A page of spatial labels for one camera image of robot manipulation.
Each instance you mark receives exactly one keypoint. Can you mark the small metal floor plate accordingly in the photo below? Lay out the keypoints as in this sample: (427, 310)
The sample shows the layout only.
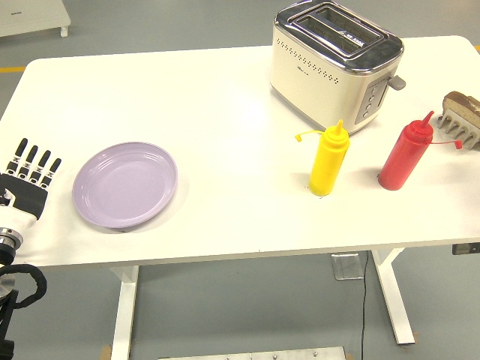
(347, 267)

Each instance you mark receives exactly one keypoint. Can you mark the purple plate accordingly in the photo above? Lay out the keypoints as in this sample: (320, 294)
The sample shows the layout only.
(123, 185)

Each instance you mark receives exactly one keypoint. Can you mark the wide metal base plate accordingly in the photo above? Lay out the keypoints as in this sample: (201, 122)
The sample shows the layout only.
(251, 353)

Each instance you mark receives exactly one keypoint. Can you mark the white background furniture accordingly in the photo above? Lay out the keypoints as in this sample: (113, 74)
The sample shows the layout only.
(33, 17)

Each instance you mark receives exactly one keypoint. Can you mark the red squeeze bottle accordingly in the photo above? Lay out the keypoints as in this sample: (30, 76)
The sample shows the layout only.
(401, 161)

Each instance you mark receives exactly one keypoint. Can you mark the bread slice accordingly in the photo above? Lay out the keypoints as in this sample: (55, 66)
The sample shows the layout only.
(461, 103)

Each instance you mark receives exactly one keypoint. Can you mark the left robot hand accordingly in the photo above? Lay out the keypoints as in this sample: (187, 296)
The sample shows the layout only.
(26, 195)

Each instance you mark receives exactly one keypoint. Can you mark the yellow squeeze bottle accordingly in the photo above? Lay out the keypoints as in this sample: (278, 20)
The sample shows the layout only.
(328, 165)

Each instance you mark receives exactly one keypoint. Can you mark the black table control panel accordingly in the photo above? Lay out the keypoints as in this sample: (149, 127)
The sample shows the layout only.
(465, 248)

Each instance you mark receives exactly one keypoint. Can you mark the metal toast rack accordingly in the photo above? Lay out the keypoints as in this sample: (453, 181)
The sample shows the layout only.
(461, 129)

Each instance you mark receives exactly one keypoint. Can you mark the cream and chrome toaster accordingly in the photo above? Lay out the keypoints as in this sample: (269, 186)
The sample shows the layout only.
(311, 82)

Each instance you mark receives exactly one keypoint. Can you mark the white table leg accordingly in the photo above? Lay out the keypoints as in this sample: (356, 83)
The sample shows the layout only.
(123, 318)
(393, 300)

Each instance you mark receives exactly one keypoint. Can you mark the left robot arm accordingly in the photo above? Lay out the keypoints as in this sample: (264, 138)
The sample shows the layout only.
(8, 240)

